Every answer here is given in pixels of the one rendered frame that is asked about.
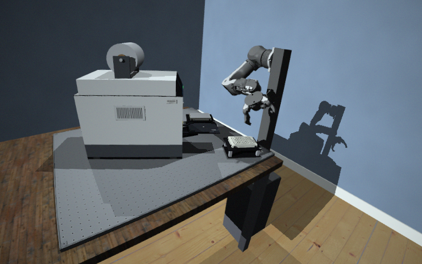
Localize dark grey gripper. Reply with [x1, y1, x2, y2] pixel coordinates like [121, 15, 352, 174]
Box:
[243, 91, 277, 125]

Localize grey cylinder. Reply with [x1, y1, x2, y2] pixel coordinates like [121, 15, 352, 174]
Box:
[106, 42, 145, 73]

